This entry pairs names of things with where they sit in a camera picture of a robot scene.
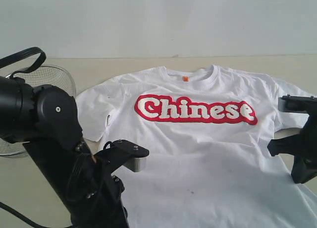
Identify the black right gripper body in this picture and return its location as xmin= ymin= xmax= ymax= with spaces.
xmin=294 ymin=114 xmax=317 ymax=164

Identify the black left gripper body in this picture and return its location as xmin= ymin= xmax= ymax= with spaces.
xmin=49 ymin=148 xmax=129 ymax=228

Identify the white t-shirt red lettering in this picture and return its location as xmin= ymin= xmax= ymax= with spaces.
xmin=76 ymin=65 xmax=317 ymax=228

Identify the round metal mesh basket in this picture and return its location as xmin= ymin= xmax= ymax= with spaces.
xmin=0 ymin=65 xmax=77 ymax=158

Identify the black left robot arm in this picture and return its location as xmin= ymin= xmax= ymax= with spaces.
xmin=0 ymin=77 xmax=128 ymax=228

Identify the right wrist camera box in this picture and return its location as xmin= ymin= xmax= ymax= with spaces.
xmin=278 ymin=95 xmax=317 ymax=115

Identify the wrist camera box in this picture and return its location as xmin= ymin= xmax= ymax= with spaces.
xmin=95 ymin=139 xmax=150 ymax=173
xmin=278 ymin=95 xmax=317 ymax=115

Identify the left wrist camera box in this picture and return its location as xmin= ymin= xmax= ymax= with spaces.
xmin=95 ymin=139 xmax=150 ymax=173

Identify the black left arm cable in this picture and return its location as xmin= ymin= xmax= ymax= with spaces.
xmin=0 ymin=46 xmax=75 ymax=228

